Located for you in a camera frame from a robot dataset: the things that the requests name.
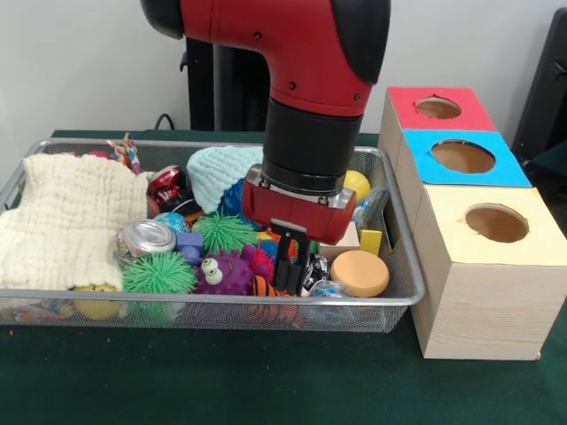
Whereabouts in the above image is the silver can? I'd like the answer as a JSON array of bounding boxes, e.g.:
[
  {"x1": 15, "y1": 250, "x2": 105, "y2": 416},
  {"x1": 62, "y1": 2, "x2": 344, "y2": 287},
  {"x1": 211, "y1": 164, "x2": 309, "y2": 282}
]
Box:
[{"x1": 115, "y1": 218, "x2": 178, "y2": 267}]

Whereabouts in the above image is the large green spiky ball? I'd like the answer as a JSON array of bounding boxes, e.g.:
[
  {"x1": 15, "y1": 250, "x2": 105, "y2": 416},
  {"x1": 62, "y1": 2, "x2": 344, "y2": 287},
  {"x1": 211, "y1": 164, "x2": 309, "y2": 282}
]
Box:
[{"x1": 122, "y1": 251, "x2": 199, "y2": 298}]

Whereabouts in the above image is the purple spiky ball with eyes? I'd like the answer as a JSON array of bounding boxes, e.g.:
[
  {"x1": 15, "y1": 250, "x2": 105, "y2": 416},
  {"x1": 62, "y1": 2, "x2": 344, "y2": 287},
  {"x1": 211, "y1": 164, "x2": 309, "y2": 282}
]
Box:
[{"x1": 195, "y1": 251, "x2": 258, "y2": 296}]

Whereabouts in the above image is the cream waffle cloth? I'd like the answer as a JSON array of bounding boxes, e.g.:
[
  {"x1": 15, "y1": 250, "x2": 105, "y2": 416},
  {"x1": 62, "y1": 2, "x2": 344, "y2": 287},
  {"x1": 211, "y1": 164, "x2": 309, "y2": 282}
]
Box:
[{"x1": 0, "y1": 153, "x2": 151, "y2": 291}]

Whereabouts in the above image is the small green spiky ball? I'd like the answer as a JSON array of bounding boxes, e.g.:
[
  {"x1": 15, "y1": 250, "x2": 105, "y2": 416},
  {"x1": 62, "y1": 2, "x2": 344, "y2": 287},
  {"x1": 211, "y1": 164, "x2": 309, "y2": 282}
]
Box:
[{"x1": 192, "y1": 212, "x2": 260, "y2": 255}]

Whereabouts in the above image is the red black packet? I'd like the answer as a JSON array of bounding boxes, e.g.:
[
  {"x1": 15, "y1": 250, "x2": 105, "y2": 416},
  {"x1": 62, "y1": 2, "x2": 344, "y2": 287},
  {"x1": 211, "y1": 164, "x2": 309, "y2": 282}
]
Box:
[{"x1": 147, "y1": 165, "x2": 203, "y2": 216}]

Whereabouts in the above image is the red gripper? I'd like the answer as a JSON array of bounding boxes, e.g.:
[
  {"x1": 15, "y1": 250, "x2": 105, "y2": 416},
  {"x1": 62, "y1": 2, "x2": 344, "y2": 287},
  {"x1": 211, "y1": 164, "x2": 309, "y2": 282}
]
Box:
[{"x1": 241, "y1": 166, "x2": 358, "y2": 295}]

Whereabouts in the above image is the orange tiger striped toy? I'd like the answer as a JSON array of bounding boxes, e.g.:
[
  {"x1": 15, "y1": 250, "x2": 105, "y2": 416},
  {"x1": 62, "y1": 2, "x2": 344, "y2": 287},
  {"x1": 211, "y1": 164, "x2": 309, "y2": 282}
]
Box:
[{"x1": 250, "y1": 274, "x2": 277, "y2": 298}]

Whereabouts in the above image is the clear blue plastic packet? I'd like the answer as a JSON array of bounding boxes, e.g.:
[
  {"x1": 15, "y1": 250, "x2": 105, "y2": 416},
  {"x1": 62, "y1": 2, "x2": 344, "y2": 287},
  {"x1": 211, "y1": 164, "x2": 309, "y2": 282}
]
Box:
[{"x1": 354, "y1": 186, "x2": 392, "y2": 229}]

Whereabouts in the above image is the yellow block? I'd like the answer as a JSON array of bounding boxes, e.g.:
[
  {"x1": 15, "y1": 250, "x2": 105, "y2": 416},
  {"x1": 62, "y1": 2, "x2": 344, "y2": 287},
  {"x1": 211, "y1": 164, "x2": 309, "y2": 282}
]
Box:
[{"x1": 359, "y1": 228, "x2": 384, "y2": 257}]

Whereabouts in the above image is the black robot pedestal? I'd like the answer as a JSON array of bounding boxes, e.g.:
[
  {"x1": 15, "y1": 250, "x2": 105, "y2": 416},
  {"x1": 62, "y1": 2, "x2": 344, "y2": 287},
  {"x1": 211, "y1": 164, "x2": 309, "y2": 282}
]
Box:
[{"x1": 180, "y1": 35, "x2": 271, "y2": 134}]

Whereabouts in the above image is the clear mesh bin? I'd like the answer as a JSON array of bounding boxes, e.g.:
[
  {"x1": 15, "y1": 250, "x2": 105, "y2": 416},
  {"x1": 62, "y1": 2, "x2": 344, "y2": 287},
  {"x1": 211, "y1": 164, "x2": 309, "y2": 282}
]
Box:
[{"x1": 0, "y1": 137, "x2": 426, "y2": 333}]

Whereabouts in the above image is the black chair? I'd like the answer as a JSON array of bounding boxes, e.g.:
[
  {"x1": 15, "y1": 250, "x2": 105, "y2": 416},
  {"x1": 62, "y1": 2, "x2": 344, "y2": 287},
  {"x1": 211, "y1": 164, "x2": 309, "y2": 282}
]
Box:
[{"x1": 514, "y1": 9, "x2": 567, "y2": 165}]

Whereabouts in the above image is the wooden box with three holes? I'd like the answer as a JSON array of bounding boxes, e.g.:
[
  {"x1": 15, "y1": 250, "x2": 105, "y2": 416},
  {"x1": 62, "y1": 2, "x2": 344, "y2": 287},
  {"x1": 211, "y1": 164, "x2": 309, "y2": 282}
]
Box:
[{"x1": 378, "y1": 86, "x2": 567, "y2": 361}]

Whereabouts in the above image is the purple plastic block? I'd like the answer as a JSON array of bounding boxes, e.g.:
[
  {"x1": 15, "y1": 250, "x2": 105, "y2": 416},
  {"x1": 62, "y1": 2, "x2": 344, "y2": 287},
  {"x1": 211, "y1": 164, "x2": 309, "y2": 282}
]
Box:
[{"x1": 176, "y1": 232, "x2": 206, "y2": 266}]

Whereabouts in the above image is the round wooden disc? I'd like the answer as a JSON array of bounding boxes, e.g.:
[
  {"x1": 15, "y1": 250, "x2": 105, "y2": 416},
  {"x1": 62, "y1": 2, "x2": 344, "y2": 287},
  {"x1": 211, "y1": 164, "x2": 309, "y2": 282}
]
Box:
[{"x1": 330, "y1": 250, "x2": 391, "y2": 298}]

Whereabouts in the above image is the mint green knit cloth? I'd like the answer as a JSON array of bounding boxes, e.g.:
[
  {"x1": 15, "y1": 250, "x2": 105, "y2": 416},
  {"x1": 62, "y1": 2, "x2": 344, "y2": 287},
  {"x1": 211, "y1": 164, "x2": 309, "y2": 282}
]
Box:
[{"x1": 186, "y1": 146, "x2": 265, "y2": 215}]

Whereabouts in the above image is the wooden cube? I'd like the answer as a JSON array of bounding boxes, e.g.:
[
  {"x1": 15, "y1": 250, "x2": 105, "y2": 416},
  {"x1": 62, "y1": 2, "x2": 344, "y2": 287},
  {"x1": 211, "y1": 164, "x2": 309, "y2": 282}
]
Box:
[{"x1": 319, "y1": 221, "x2": 361, "y2": 262}]

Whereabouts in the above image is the blue globe ball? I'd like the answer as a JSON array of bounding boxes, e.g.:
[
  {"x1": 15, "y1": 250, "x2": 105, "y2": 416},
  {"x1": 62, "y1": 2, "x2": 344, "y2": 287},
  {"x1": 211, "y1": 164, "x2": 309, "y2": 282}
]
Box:
[{"x1": 156, "y1": 212, "x2": 191, "y2": 236}]

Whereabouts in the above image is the yellow ball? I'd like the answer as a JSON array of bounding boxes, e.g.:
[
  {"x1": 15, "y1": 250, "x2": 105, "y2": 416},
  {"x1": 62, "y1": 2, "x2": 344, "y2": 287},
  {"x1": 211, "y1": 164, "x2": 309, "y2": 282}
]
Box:
[{"x1": 344, "y1": 170, "x2": 372, "y2": 206}]

